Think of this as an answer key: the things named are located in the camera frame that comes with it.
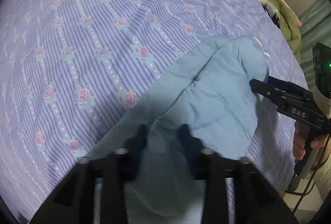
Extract light blue padded pants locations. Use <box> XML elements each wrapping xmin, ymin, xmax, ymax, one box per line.
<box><xmin>89</xmin><ymin>35</ymin><xmax>269</xmax><ymax>223</ymax></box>

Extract right hand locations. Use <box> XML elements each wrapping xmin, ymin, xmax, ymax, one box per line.
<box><xmin>293</xmin><ymin>122</ymin><xmax>331</xmax><ymax>163</ymax></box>

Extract olive green garment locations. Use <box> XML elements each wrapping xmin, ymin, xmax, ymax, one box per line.
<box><xmin>258</xmin><ymin>0</ymin><xmax>302</xmax><ymax>63</ymax></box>

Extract purple floral striped bedspread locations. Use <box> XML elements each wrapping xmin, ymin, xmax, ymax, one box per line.
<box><xmin>1</xmin><ymin>0</ymin><xmax>306</xmax><ymax>220</ymax></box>

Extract black camera box green light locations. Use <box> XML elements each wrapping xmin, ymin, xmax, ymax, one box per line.
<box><xmin>313</xmin><ymin>42</ymin><xmax>331</xmax><ymax>99</ymax></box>

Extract black cable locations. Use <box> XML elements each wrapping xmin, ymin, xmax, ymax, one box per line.
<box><xmin>292</xmin><ymin>132</ymin><xmax>331</xmax><ymax>214</ymax></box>

